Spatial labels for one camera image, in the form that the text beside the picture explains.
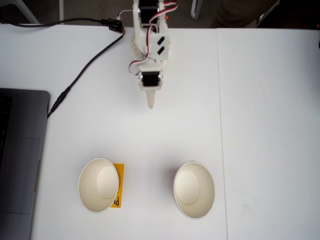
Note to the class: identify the black controller board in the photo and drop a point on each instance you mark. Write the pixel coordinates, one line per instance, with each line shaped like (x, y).
(115, 25)

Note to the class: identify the grey laptop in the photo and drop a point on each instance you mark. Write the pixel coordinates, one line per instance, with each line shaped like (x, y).
(22, 162)

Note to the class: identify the grey chair foot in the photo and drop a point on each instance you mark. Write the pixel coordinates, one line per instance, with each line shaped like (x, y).
(195, 12)

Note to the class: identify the yellow sticky note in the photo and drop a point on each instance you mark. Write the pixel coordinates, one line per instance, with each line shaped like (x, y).
(121, 180)

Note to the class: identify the slanted white furniture leg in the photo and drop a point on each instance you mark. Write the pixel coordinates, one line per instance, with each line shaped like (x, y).
(21, 11)

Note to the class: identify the upright white furniture leg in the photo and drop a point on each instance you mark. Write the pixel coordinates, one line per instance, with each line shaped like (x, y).
(61, 10)

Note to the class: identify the white paper cup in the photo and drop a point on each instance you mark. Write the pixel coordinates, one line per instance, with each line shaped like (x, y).
(90, 190)
(193, 190)

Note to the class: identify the white chair frame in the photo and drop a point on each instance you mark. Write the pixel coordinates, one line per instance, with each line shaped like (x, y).
(261, 20)

